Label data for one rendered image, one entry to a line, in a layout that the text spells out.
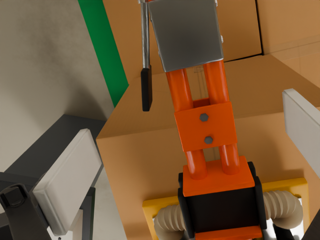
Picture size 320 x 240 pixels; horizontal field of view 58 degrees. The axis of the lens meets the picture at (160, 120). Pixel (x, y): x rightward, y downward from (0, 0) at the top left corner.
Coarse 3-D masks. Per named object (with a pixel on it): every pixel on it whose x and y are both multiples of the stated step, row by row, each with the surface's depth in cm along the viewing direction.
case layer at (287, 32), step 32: (128, 0) 78; (224, 0) 76; (256, 0) 76; (288, 0) 75; (128, 32) 81; (224, 32) 79; (256, 32) 79; (288, 32) 78; (128, 64) 85; (160, 64) 84; (288, 64) 81
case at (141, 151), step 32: (224, 64) 80; (256, 64) 73; (128, 96) 70; (160, 96) 65; (192, 96) 60; (256, 96) 53; (128, 128) 51; (160, 128) 48; (256, 128) 47; (128, 160) 51; (160, 160) 50; (256, 160) 49; (288, 160) 48; (128, 192) 54; (160, 192) 53; (128, 224) 57
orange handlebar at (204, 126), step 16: (208, 64) 29; (176, 80) 30; (208, 80) 30; (224, 80) 30; (176, 96) 31; (224, 96) 31; (176, 112) 31; (192, 112) 31; (208, 112) 31; (224, 112) 31; (192, 128) 32; (208, 128) 32; (224, 128) 31; (192, 144) 33; (208, 144) 32; (224, 144) 32; (192, 160) 34; (224, 160) 34; (192, 176) 35
